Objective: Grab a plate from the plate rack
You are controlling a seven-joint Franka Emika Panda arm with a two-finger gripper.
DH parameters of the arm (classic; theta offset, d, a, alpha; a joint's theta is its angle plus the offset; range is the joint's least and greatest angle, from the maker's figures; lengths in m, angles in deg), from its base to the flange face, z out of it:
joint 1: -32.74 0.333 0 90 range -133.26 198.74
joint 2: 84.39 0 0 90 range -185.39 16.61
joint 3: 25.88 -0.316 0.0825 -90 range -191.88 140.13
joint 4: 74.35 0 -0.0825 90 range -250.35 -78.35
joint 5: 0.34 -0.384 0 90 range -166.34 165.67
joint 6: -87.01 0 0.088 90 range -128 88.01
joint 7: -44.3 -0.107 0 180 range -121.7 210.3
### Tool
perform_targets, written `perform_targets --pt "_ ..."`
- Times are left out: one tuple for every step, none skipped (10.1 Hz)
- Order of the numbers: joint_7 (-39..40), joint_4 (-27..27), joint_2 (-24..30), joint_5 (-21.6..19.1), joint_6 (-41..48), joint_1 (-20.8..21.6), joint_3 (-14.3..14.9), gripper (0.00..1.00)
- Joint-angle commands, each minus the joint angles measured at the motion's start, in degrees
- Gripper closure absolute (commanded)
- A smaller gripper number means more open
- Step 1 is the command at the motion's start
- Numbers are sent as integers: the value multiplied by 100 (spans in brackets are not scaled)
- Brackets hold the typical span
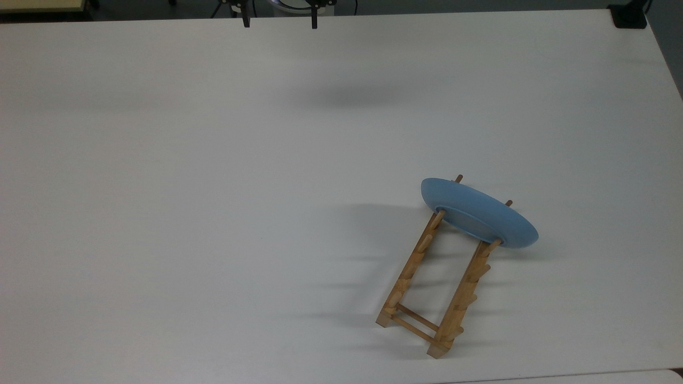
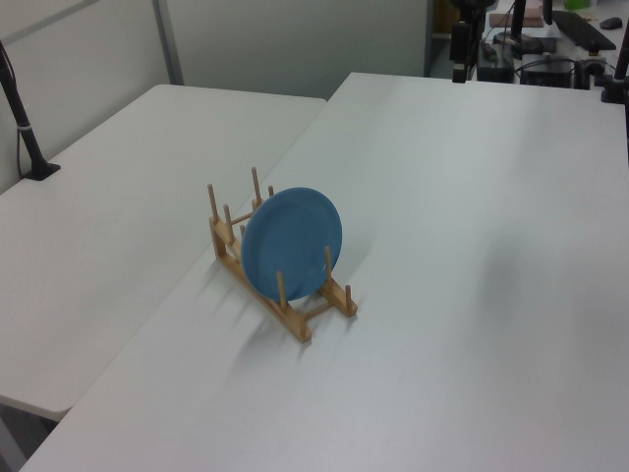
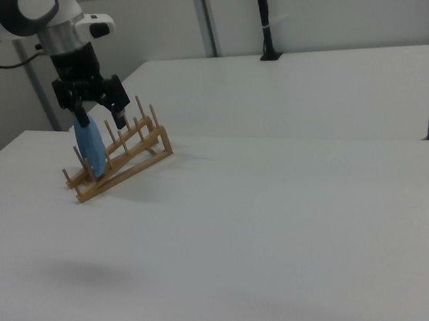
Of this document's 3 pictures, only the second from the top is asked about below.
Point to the black computer mouse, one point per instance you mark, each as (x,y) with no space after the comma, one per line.
(611,22)

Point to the wooden plate rack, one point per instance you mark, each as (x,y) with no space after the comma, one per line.
(231,246)

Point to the green object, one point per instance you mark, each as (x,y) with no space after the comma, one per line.
(572,4)

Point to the black computer keyboard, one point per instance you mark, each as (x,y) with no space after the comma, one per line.
(584,28)

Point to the black camera pole with clamp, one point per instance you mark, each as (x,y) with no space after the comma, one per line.
(19,118)

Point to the black clamped camera pole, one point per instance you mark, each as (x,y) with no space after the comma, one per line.
(617,74)

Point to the blue round plate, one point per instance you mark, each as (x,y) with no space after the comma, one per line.
(293,243)

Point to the black monitor stand pole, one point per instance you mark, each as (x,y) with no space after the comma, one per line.
(517,24)

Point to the black knob fixture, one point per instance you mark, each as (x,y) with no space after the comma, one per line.
(593,64)

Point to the black Franka gripper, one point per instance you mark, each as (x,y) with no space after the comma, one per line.
(465,34)

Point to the small black device box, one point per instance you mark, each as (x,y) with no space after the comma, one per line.
(495,64)

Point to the black electronics box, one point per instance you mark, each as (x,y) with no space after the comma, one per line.
(548,73)

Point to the pink flat box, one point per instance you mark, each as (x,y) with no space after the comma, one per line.
(528,19)

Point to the grey partition frame post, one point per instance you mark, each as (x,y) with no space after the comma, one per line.
(167,39)

